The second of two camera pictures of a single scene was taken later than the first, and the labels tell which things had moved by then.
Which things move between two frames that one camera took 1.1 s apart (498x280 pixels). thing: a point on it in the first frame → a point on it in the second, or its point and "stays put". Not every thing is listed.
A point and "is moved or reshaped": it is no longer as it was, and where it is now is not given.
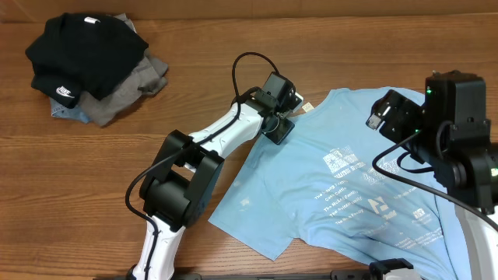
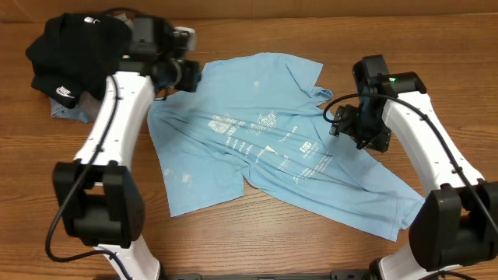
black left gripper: [278, 134] → [193, 71]
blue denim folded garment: [68, 113] stays put
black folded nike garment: [77, 53] stays put
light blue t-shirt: [337, 185] is moved or reshaped
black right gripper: [394, 117] → [343, 121]
